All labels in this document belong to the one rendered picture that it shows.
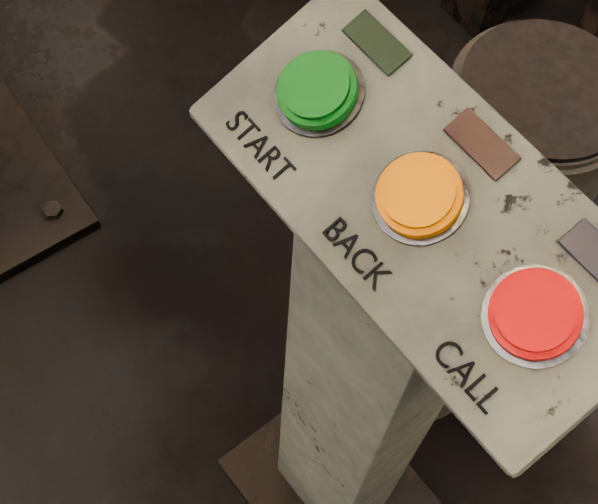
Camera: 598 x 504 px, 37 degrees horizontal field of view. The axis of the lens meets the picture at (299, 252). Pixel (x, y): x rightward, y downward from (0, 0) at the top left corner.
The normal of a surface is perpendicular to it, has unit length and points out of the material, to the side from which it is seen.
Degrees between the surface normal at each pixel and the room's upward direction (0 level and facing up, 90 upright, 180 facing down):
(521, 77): 0
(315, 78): 20
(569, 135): 0
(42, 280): 0
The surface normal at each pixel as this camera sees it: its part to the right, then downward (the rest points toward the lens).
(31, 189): 0.04, -0.46
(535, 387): -0.23, -0.25
